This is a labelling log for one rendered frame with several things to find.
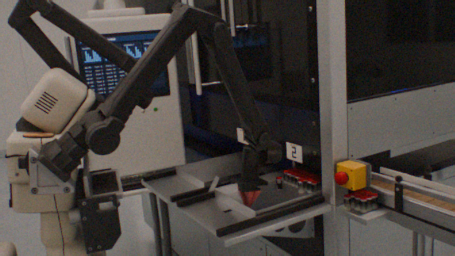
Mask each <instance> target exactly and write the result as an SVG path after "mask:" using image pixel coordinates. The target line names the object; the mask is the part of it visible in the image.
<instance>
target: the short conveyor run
mask: <svg viewBox="0 0 455 256"><path fill-rule="evenodd" d="M425 171H426V173H424V179H422V178H419V177H414V176H411V175H407V174H404V173H400V172H397V171H393V170H390V169H386V168H382V167H380V173H382V174H386V175H379V174H377V173H373V172H371V178H372V180H371V184H370V186H367V187H364V188H360V189H359V191H360V190H361V189H365V190H366V191H371V192H372V193H376V194H377V205H378V206H380V207H383V208H386V209H389V210H391V211H392V217H389V218H386V219H388V220H389V221H392V222H395V223H398V224H399V225H402V226H405V227H407V228H410V229H411V230H414V231H417V232H420V233H421V234H425V235H427V236H430V238H433V239H436V240H438V241H440V242H443V243H446V244H448V245H450V246H452V247H455V196H454V195H455V188H453V187H450V186H446V185H443V184H439V183H436V182H432V175H431V174H429V172H431V171H432V167H431V166H430V165H427V166H425ZM388 175H390V176H393V177H390V176H388ZM404 180H406V181H404ZM407 181H408V182H407ZM410 182H413V183H415V184H413V183H410ZM417 184H420V185H422V186H420V185H417ZM432 188H434V189H436V190H434V189H432ZM438 190H441V191H443V192H440V191H438ZM445 192H447V193H450V194H447V193H445ZM452 194H454V195H452Z"/></svg>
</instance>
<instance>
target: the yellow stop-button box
mask: <svg viewBox="0 0 455 256"><path fill-rule="evenodd" d="M341 171H342V172H343V173H345V175H346V176H347V183H346V184H343V185H339V186H342V187H344V188H348V189H350V190H358V189H360V188H364V187H367V186H370V163H367V162H364V161H360V160H357V159H354V158H353V159H350V160H347V161H343V162H340V163H337V172H341Z"/></svg>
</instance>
